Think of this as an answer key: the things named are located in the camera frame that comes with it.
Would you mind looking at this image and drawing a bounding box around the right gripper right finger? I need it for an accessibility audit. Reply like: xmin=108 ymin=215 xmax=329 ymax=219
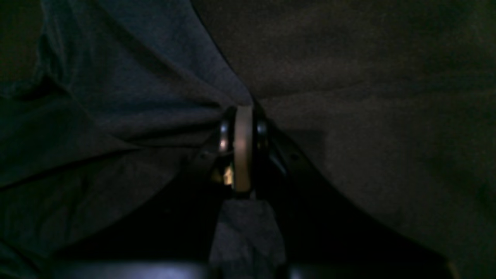
xmin=253 ymin=108 xmax=454 ymax=279

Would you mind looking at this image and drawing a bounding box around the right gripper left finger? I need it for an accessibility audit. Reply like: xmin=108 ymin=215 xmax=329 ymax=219
xmin=51 ymin=106 xmax=255 ymax=279

